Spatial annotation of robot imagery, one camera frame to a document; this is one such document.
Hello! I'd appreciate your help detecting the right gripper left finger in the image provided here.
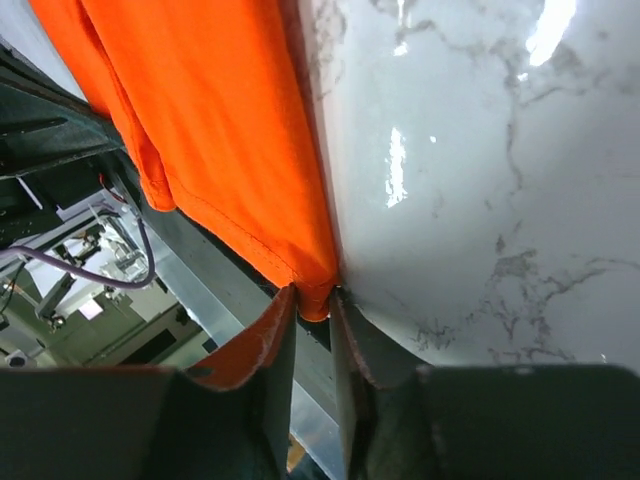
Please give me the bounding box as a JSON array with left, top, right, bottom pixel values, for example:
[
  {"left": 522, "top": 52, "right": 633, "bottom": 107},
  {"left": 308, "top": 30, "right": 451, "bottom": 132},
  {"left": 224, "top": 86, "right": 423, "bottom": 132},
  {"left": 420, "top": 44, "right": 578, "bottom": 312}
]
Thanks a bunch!
[{"left": 186, "top": 285, "right": 297, "bottom": 479}]

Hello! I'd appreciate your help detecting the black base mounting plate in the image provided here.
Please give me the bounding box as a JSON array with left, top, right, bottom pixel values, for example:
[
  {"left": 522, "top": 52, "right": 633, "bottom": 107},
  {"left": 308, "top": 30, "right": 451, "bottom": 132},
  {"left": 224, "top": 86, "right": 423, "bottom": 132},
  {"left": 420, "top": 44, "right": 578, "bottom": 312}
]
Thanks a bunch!
[{"left": 1, "top": 46, "right": 126, "bottom": 222}]

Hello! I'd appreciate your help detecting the orange t-shirt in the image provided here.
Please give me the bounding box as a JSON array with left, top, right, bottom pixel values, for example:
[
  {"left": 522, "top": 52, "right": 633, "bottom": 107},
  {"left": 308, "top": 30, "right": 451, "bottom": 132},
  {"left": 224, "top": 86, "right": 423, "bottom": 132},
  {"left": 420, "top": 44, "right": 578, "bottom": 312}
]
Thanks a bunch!
[{"left": 32, "top": 1, "right": 338, "bottom": 322}]

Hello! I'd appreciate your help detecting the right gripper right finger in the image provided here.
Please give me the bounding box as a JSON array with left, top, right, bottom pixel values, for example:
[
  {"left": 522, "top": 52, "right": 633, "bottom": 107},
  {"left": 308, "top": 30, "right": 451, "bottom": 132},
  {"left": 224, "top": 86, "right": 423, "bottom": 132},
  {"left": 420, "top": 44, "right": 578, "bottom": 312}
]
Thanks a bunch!
[{"left": 329, "top": 288, "right": 421, "bottom": 479}]

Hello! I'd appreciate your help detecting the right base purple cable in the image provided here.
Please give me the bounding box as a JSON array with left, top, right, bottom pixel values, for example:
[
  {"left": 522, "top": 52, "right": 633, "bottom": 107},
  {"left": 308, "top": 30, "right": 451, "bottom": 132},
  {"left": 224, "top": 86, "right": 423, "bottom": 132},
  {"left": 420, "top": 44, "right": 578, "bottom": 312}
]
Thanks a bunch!
[{"left": 0, "top": 214, "right": 156, "bottom": 292}]

